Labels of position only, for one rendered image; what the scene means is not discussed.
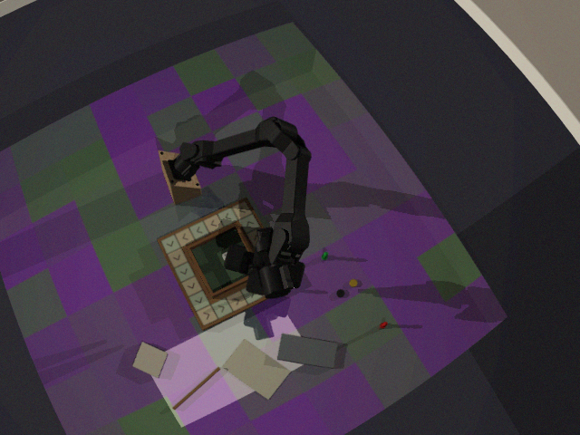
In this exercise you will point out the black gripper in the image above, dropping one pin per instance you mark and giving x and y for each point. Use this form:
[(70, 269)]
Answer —
[(237, 259)]

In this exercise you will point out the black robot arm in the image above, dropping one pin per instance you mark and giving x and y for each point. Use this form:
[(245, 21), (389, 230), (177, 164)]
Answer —
[(291, 230)]

